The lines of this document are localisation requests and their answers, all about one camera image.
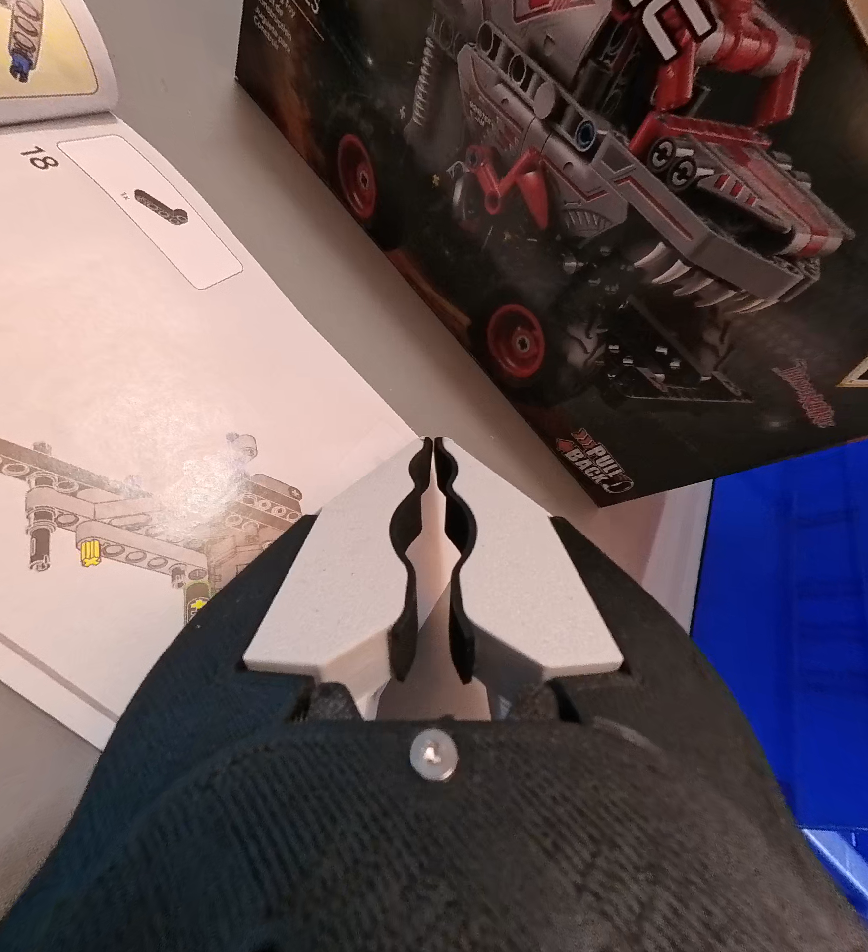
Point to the toy truck set box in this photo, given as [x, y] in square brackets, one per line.
[627, 223]

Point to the open instruction booklet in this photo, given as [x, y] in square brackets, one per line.
[106, 335]

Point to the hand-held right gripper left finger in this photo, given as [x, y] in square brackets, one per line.
[329, 587]

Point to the blue plastic bin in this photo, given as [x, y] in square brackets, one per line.
[813, 632]

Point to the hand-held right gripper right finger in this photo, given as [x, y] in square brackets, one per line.
[538, 587]

